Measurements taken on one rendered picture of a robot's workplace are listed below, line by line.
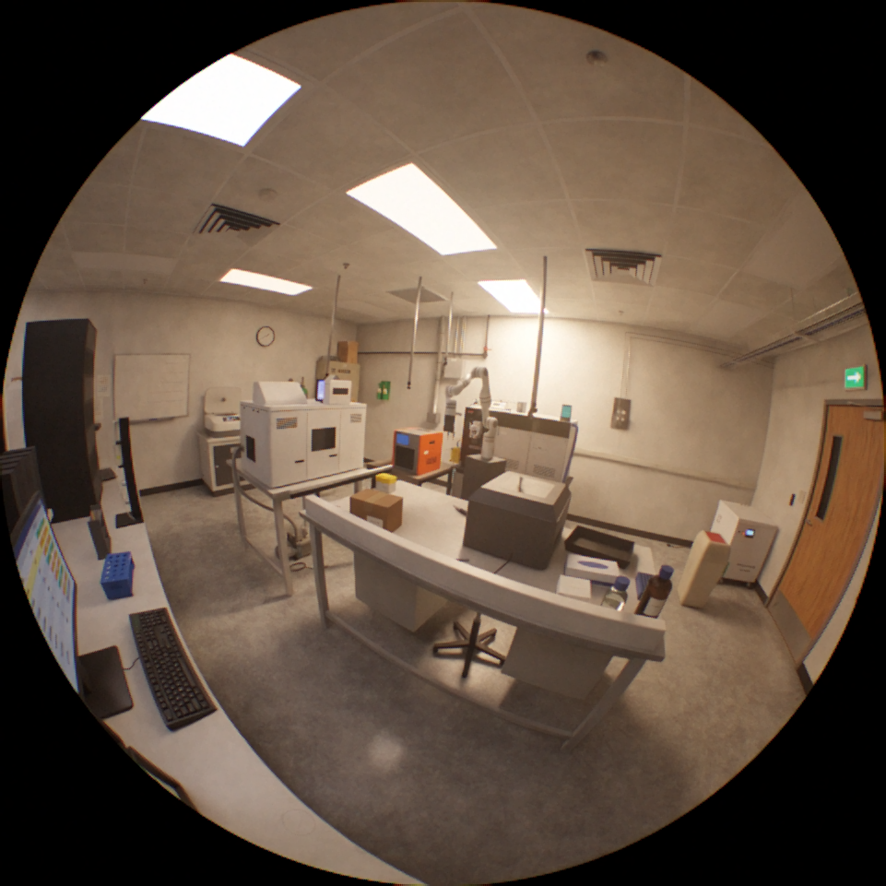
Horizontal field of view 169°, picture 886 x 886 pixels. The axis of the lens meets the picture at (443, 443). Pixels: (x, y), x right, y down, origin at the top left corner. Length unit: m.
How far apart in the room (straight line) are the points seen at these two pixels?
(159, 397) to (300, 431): 3.07
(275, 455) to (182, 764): 1.73
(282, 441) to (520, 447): 2.27
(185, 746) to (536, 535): 1.37
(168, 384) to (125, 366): 0.73
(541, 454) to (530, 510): 1.88
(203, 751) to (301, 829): 0.26
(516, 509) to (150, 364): 4.58
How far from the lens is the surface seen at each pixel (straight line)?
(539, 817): 1.73
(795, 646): 3.54
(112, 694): 1.03
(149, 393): 4.75
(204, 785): 0.83
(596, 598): 1.31
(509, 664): 1.75
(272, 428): 1.97
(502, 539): 1.36
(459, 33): 1.27
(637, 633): 1.11
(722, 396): 4.49
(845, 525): 3.29
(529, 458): 3.17
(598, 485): 4.29
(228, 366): 4.99
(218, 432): 4.35
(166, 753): 0.89
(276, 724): 1.86
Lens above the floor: 1.62
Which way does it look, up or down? 11 degrees down
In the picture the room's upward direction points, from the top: 6 degrees clockwise
